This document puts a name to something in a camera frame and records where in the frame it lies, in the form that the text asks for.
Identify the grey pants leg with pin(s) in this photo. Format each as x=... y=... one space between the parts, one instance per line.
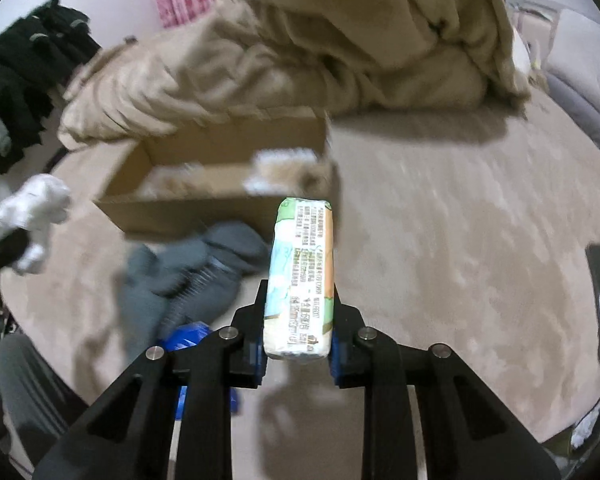
x=30 y=400

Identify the grey sofa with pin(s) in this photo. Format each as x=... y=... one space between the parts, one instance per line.
x=585 y=60

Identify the tissue pack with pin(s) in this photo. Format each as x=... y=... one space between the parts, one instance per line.
x=300 y=280

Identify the white crumpled cloth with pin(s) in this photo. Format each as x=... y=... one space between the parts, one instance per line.
x=30 y=225

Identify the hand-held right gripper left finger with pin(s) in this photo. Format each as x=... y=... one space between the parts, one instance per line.
x=256 y=355

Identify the beige blanket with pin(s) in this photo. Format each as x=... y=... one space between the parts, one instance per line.
x=300 y=45

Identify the white item in box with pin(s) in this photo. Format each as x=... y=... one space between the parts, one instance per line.
x=280 y=170

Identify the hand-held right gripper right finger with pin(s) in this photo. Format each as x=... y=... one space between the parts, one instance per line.
x=336 y=360

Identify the blue packet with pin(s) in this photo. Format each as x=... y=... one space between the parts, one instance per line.
x=190 y=340

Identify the black clothes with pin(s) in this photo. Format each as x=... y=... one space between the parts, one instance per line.
x=25 y=75

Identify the cardboard box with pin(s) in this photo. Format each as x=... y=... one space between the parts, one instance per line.
x=215 y=175

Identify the grey sock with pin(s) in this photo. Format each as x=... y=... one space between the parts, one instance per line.
x=185 y=275

